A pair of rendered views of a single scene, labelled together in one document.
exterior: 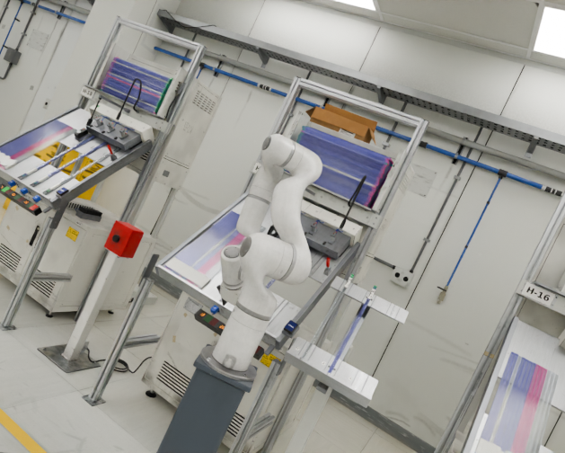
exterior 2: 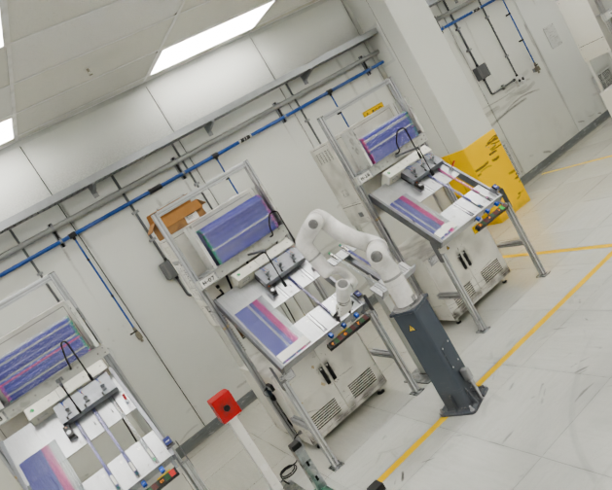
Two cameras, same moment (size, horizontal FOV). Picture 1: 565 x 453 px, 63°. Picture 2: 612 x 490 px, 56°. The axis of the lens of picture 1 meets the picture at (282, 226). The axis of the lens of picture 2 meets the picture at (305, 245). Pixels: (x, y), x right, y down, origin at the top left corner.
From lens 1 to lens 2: 2.67 m
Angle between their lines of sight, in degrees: 48
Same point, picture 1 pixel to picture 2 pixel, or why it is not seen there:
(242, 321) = (401, 280)
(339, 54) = (15, 193)
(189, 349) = (311, 393)
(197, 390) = (422, 318)
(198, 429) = (435, 328)
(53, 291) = not seen: outside the picture
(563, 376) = (406, 191)
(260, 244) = (380, 247)
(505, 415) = (424, 220)
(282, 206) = (353, 233)
